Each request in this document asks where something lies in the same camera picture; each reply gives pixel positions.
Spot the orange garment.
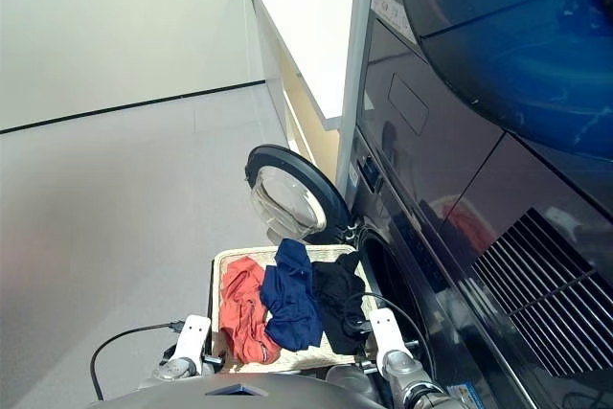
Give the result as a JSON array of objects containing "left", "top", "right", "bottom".
[{"left": 219, "top": 257, "right": 283, "bottom": 366}]

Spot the black garment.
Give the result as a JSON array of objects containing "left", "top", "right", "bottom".
[{"left": 310, "top": 250, "right": 368, "bottom": 355}]

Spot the navy blue garment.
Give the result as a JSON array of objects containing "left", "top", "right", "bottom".
[{"left": 260, "top": 238, "right": 324, "bottom": 352}]

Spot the pale woven laundry basket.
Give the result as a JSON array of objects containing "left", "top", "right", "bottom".
[{"left": 212, "top": 244, "right": 380, "bottom": 375}]

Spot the grey front-load washing machine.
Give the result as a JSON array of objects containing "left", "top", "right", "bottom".
[{"left": 349, "top": 125, "right": 613, "bottom": 409}]

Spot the round glass washing machine door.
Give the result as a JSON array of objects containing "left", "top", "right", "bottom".
[{"left": 242, "top": 144, "right": 356, "bottom": 246}]

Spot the silver robot leg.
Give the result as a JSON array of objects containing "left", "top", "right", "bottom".
[{"left": 327, "top": 364, "right": 384, "bottom": 405}]

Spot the grey robot torso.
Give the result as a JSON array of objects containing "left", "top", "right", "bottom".
[{"left": 95, "top": 373, "right": 384, "bottom": 409}]

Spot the dark stacked dryer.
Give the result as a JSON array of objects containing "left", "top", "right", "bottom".
[{"left": 334, "top": 0, "right": 613, "bottom": 376}]

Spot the white counter cabinet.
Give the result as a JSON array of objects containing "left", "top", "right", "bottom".
[{"left": 242, "top": 0, "right": 356, "bottom": 181}]

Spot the white dryer label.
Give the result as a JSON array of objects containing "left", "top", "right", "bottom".
[{"left": 371, "top": 0, "right": 419, "bottom": 42}]

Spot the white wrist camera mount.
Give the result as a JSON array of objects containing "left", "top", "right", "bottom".
[
  {"left": 367, "top": 308, "right": 409, "bottom": 368},
  {"left": 170, "top": 314, "right": 213, "bottom": 365}
]

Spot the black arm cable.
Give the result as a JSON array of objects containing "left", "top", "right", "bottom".
[
  {"left": 342, "top": 291, "right": 438, "bottom": 381},
  {"left": 90, "top": 321, "right": 186, "bottom": 402}
]

